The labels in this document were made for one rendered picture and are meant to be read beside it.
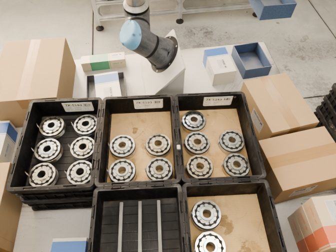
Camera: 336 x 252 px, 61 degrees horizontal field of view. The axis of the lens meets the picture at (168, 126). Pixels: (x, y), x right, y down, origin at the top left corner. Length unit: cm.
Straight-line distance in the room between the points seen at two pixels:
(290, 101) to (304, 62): 161
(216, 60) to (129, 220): 94
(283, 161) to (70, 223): 87
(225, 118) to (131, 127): 42
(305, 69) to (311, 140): 168
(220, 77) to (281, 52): 152
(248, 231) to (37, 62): 118
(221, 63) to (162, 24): 165
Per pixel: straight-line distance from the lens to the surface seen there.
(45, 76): 142
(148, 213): 106
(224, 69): 153
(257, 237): 108
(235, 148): 116
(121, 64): 164
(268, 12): 138
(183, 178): 100
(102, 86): 145
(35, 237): 128
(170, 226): 105
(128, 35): 129
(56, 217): 127
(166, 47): 135
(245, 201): 111
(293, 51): 304
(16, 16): 361
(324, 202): 110
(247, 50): 178
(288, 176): 117
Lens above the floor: 184
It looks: 56 degrees down
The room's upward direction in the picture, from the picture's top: straight up
